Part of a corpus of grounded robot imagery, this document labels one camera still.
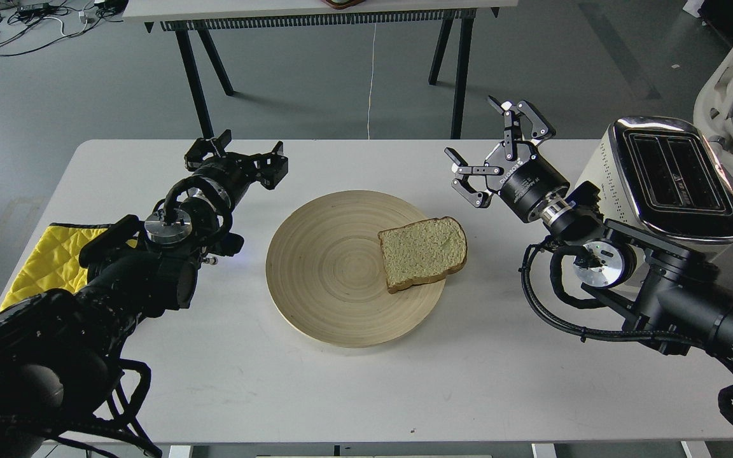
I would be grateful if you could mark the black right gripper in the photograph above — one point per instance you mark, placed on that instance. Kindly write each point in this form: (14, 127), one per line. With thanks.
(515, 171)

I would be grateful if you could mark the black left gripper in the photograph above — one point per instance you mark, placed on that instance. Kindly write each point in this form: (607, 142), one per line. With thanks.
(225, 175)

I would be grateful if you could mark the slice of bread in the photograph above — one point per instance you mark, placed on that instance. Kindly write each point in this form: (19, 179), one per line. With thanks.
(423, 252)

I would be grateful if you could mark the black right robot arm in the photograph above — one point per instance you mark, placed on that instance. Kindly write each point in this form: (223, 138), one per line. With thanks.
(624, 257)

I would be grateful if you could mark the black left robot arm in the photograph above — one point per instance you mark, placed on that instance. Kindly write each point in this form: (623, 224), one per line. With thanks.
(60, 364)

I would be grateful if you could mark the cream and chrome toaster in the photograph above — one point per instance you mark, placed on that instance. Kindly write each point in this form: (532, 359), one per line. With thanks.
(658, 174)

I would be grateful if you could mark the round wooden plate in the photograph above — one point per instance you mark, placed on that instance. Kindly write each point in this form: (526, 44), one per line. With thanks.
(325, 271)

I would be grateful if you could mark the background table with black legs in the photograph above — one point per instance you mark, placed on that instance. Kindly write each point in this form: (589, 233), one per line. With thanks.
(202, 17)

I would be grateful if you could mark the yellow quilted cloth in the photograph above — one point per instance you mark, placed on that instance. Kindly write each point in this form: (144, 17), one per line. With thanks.
(53, 263)

